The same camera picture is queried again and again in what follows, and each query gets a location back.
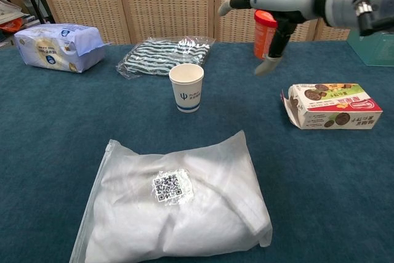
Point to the white blue tissue pack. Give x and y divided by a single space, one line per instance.
55 47

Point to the teal product box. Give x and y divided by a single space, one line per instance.
378 50

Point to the striped garment in clear bag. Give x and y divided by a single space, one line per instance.
154 58

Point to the orange plastic bag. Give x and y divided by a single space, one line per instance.
12 26

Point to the white paper cup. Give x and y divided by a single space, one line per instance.
187 96

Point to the white garment in frosted bag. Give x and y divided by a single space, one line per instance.
172 213

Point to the cookie carton box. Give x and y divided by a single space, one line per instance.
335 106

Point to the blue table mat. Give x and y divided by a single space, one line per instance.
92 115

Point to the stack of white papers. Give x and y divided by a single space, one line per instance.
9 10

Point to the orange tub with lid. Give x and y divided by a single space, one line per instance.
261 38

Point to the wicker folding screen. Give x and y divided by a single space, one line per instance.
166 1

